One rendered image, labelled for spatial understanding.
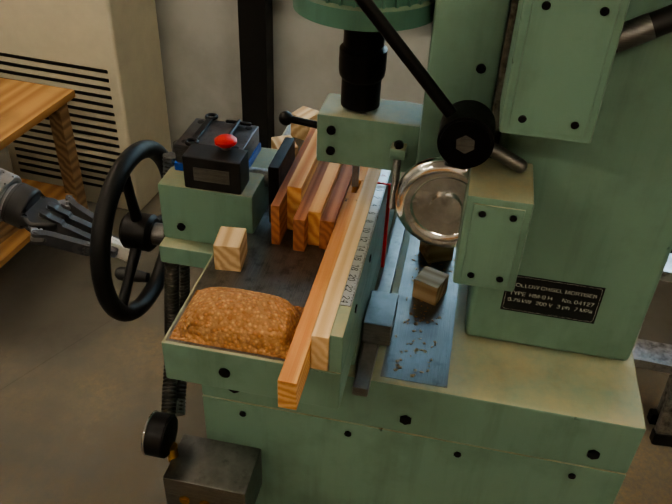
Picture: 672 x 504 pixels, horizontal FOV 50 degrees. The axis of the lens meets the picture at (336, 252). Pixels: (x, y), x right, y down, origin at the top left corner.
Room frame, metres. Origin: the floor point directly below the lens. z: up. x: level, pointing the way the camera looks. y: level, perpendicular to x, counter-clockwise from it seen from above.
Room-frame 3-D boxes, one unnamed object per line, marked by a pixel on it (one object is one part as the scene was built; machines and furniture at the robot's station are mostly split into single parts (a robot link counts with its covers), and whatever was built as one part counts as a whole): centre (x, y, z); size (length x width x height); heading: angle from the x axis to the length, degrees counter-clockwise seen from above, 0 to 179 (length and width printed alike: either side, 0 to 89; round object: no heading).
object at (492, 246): (0.68, -0.18, 1.02); 0.09 x 0.07 x 0.12; 170
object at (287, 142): (0.88, 0.11, 0.95); 0.09 x 0.07 x 0.09; 170
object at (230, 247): (0.75, 0.14, 0.92); 0.04 x 0.03 x 0.04; 176
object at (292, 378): (0.83, -0.02, 0.92); 0.67 x 0.02 x 0.04; 170
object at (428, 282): (0.82, -0.14, 0.82); 0.04 x 0.04 x 0.03; 60
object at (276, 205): (0.90, 0.06, 0.93); 0.24 x 0.01 x 0.06; 170
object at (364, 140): (0.86, -0.04, 1.03); 0.14 x 0.07 x 0.09; 80
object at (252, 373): (0.88, 0.09, 0.87); 0.61 x 0.30 x 0.06; 170
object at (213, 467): (0.64, 0.16, 0.58); 0.12 x 0.08 x 0.08; 80
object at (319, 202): (0.89, 0.01, 0.93); 0.20 x 0.02 x 0.06; 170
